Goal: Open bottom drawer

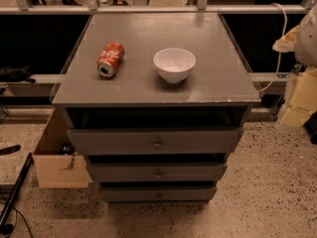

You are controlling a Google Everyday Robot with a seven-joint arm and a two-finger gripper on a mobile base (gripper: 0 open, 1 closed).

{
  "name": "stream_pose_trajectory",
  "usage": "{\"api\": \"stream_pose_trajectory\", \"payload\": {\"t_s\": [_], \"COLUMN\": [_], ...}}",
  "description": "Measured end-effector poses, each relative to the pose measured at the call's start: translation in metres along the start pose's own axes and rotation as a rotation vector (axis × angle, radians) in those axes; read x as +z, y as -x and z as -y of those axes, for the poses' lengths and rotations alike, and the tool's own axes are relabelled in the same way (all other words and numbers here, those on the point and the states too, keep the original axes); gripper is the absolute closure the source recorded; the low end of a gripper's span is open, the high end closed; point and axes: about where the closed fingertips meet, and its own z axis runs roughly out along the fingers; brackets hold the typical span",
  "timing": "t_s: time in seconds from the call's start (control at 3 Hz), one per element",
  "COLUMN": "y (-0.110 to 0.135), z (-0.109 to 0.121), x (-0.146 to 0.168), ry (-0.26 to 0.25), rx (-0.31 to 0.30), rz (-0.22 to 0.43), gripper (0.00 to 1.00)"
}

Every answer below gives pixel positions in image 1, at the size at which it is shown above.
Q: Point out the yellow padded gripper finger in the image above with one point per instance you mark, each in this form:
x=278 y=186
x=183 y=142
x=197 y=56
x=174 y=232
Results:
x=300 y=99

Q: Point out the grey bottom drawer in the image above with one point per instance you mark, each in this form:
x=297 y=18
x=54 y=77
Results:
x=158 y=194

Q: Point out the grey drawer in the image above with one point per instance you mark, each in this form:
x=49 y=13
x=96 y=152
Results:
x=150 y=142
x=157 y=172
x=158 y=194

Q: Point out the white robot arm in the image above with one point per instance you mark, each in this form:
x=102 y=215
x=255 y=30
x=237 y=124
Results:
x=302 y=40

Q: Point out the grey middle drawer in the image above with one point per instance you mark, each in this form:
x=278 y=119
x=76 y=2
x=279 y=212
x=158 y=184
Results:
x=157 y=172

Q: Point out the grey drawer cabinet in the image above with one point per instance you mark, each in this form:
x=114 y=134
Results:
x=218 y=93

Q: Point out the grey top drawer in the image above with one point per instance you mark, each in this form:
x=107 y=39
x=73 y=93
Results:
x=150 y=142

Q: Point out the metal railing beam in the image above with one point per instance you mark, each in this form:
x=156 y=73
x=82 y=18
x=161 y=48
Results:
x=224 y=9

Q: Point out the white bowl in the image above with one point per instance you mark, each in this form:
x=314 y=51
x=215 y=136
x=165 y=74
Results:
x=174 y=64

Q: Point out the crushed orange soda can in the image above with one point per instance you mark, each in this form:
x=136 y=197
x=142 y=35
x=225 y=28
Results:
x=109 y=61

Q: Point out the cardboard box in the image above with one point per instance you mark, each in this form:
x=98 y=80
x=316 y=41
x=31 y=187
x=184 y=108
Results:
x=56 y=168

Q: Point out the black pole on floor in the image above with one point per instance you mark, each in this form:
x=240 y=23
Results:
x=13 y=194

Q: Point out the black bag on ledge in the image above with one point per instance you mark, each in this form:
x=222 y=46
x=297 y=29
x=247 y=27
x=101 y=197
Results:
x=15 y=74

